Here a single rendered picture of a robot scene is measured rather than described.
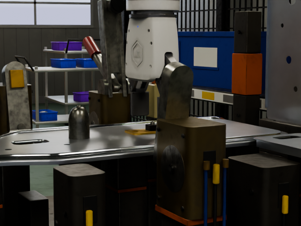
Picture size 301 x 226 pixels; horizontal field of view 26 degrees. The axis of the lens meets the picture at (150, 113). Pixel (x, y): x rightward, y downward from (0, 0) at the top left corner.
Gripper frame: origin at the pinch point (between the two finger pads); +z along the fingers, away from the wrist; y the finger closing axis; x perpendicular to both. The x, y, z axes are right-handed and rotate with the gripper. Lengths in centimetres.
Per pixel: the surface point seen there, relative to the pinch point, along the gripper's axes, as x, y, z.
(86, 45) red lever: -1.1, -24.3, -10.3
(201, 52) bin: 35, -40, -8
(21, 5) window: 268, -933, -56
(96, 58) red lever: -0.8, -20.3, -7.9
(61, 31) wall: 331, -924, -15
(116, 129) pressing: -4.2, -4.7, 3.1
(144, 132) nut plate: -2.5, 1.7, 2.8
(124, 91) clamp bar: 1.2, -12.8, -2.4
